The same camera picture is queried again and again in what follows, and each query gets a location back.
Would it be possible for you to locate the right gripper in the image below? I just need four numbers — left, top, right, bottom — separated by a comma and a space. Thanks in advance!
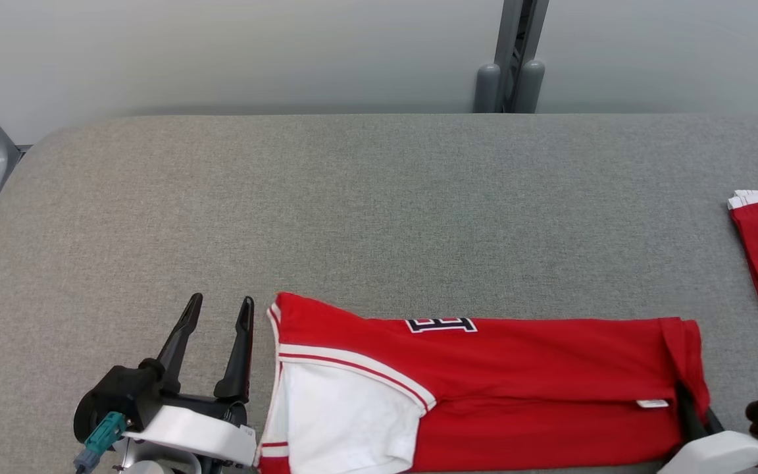
657, 382, 758, 474

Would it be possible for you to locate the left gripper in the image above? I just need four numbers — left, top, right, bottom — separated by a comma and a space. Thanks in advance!
121, 292, 259, 469

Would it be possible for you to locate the red shirt with white sleeves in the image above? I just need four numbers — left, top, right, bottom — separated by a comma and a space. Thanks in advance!
254, 292, 712, 474

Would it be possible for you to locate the teal left camera connector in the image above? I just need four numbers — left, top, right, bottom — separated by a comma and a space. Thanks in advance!
74, 411, 127, 473

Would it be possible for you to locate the grey metal partition post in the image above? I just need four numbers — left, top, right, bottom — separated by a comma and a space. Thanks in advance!
473, 0, 549, 115

